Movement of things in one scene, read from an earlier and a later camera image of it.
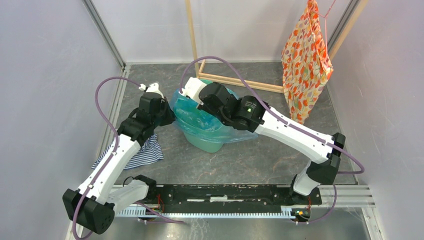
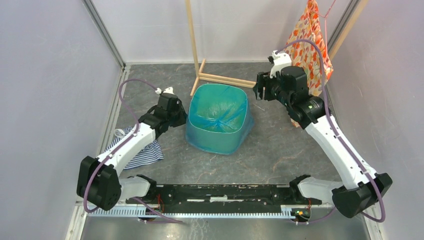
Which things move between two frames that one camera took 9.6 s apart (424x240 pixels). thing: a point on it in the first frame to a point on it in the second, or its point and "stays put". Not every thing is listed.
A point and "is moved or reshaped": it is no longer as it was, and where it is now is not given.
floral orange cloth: x=306 y=61 stays put
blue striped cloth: x=150 y=152 stays put
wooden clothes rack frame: x=199 y=66 stays put
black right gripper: x=204 y=107 to x=260 y=83
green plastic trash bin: x=202 y=144 is moved or reshaped
